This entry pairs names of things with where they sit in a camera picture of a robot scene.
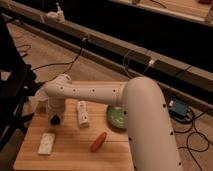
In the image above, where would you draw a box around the orange carrot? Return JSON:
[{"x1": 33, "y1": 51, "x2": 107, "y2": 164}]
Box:
[{"x1": 90, "y1": 132, "x2": 107, "y2": 152}]

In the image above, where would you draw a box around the black eraser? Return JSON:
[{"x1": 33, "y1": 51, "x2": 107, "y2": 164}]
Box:
[{"x1": 50, "y1": 115, "x2": 61, "y2": 126}]

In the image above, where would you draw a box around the grey metal rail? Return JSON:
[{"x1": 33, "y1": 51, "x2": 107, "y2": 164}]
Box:
[{"x1": 0, "y1": 0, "x2": 213, "y2": 103}]

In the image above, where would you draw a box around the black floor cable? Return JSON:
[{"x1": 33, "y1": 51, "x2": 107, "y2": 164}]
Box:
[{"x1": 31, "y1": 37, "x2": 90, "y2": 83}]

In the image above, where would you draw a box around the black tripod stand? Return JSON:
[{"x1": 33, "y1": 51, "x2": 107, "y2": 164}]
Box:
[{"x1": 0, "y1": 13, "x2": 41, "y2": 151}]

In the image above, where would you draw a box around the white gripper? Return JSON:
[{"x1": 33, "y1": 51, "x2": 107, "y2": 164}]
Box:
[{"x1": 46, "y1": 98, "x2": 65, "y2": 117}]

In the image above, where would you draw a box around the white cup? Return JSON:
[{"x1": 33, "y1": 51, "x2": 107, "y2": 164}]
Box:
[{"x1": 35, "y1": 89, "x2": 48, "y2": 108}]

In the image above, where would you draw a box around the green bowl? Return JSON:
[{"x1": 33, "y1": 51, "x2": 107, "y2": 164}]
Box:
[{"x1": 106, "y1": 106, "x2": 126, "y2": 129}]

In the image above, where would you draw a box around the white sponge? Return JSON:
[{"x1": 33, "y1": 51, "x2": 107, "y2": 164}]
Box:
[{"x1": 38, "y1": 133, "x2": 55, "y2": 155}]

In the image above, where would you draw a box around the white device on rail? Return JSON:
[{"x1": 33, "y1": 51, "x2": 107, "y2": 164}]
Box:
[{"x1": 46, "y1": 4, "x2": 65, "y2": 22}]

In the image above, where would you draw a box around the blue electronics box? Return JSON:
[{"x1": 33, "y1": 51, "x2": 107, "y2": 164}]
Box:
[{"x1": 169, "y1": 99, "x2": 189, "y2": 117}]

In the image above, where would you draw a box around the white remote controller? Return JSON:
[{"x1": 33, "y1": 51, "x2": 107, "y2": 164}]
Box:
[{"x1": 77, "y1": 101, "x2": 89, "y2": 128}]

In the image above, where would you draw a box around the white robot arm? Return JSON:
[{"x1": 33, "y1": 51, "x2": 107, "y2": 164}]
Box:
[{"x1": 43, "y1": 74, "x2": 183, "y2": 171}]

